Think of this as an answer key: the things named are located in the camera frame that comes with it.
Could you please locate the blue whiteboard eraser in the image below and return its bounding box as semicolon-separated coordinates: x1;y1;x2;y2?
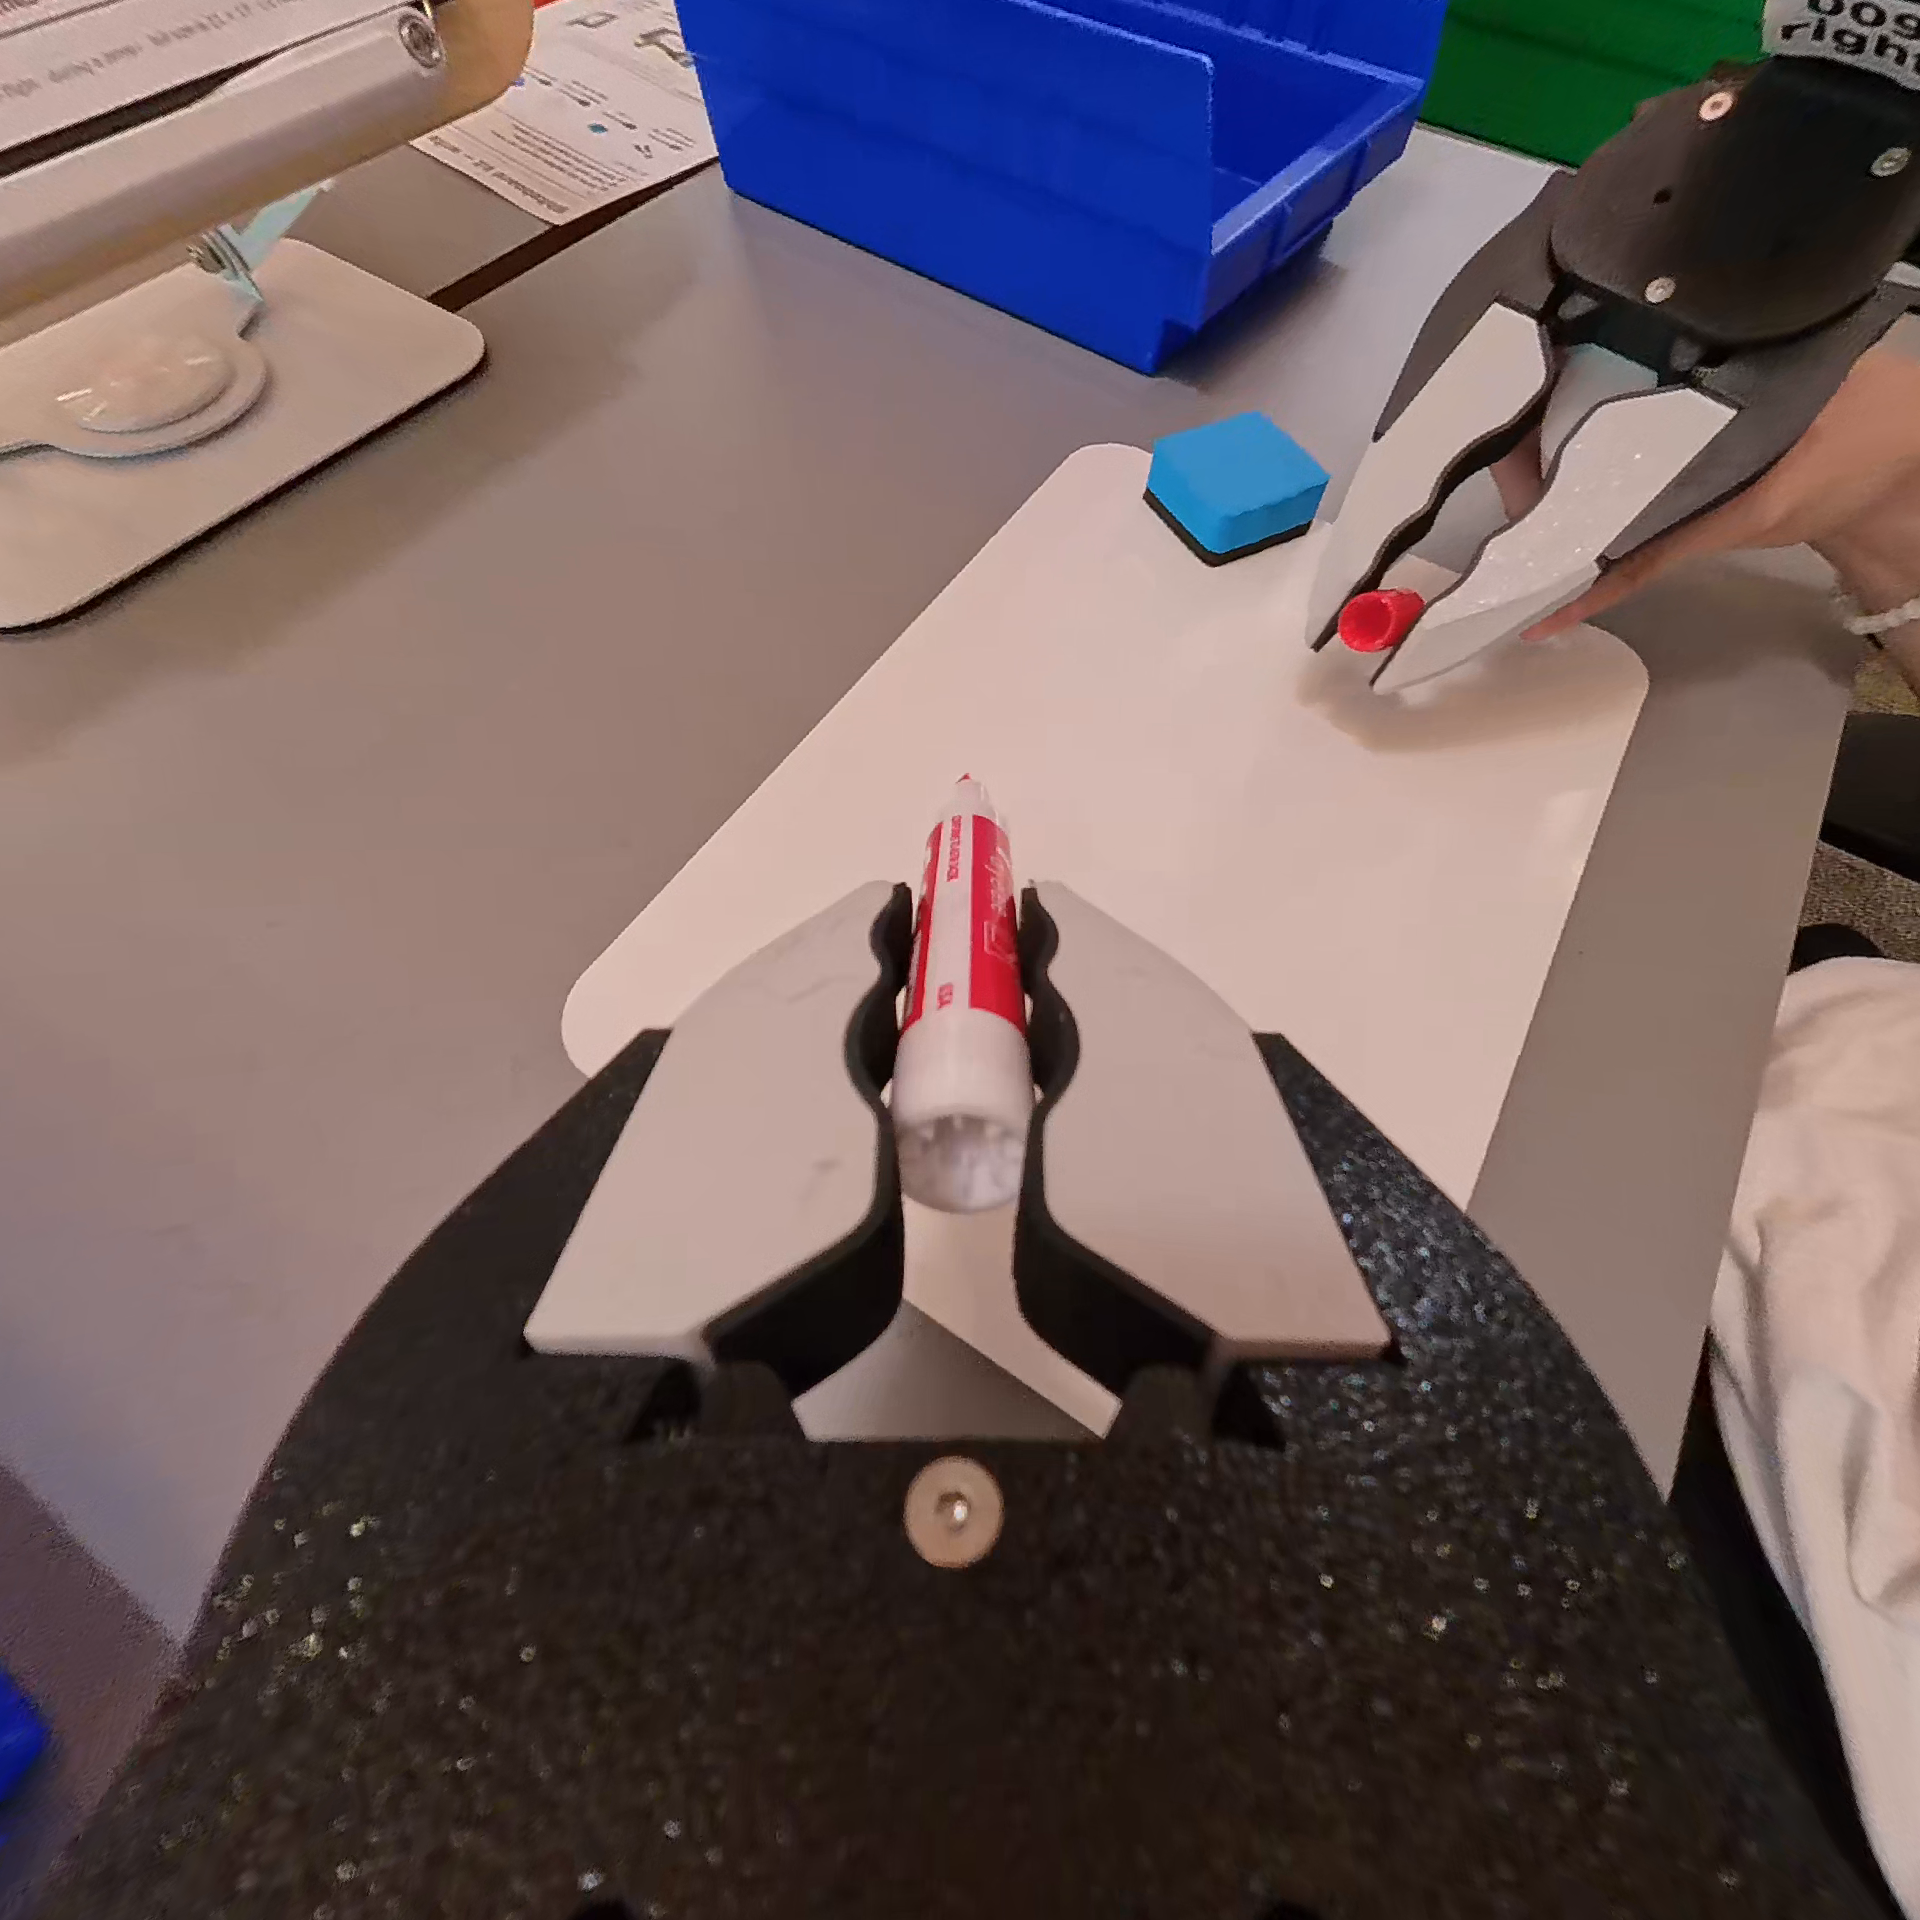
1142;412;1333;569

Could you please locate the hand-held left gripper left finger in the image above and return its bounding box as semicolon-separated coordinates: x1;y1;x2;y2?
522;882;916;1402

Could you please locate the loose printed paper sheet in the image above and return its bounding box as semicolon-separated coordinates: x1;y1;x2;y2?
412;0;719;226

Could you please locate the person's right hand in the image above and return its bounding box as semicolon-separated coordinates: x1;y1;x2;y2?
1485;346;1920;647

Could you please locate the small white whiteboard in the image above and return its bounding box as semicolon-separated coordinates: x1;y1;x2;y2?
563;442;1653;1443

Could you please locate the red dry erase marker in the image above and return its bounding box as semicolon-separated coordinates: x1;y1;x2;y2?
890;772;1039;1214

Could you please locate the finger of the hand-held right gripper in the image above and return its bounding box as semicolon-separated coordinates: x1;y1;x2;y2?
1365;347;1754;698
1304;306;1562;656

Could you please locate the green plastic bin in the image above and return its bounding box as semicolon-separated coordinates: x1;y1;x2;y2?
1416;0;1765;170

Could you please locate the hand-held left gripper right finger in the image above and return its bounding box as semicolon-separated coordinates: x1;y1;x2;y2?
1014;882;1396;1412

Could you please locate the instruction sheet on stand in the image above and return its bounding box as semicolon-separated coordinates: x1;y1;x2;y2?
0;0;534;634

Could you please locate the black office chair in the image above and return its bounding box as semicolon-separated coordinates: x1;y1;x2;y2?
1792;712;1920;962

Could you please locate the blue plastic bin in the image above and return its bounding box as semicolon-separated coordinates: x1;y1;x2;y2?
0;1664;55;1802
672;0;1426;378

